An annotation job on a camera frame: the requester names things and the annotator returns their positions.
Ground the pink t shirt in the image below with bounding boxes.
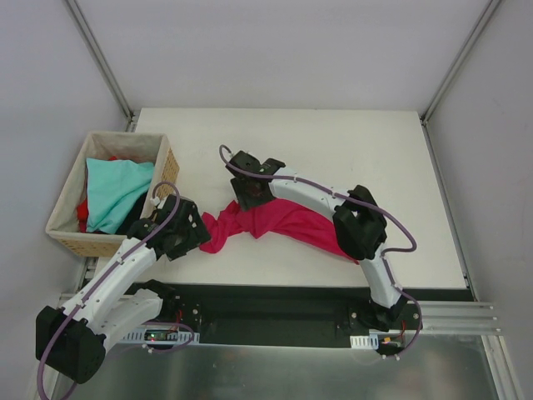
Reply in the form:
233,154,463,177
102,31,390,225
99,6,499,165
200,199,359,264

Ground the wicker basket with cloth liner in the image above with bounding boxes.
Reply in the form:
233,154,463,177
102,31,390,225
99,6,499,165
46,131,180,258

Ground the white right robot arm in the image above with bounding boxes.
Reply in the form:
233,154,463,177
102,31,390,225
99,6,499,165
219,145,417,332

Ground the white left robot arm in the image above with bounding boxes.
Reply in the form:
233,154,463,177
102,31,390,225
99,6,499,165
35,195,211,384

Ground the black t shirt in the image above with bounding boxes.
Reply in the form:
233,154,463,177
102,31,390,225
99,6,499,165
115,192,147,235

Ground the teal t shirt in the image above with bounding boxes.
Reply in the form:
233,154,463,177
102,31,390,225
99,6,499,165
86,158,155,234

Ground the red t shirt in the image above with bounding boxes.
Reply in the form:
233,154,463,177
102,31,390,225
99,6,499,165
76,156,127,234

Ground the left white cable duct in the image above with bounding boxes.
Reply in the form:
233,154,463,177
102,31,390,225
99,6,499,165
120,328,200,345

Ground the white cable duct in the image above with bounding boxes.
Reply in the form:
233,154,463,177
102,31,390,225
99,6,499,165
120,328,200,345
350,333,380,350

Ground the right white cable duct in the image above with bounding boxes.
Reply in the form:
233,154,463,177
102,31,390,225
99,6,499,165
350,333,380,350

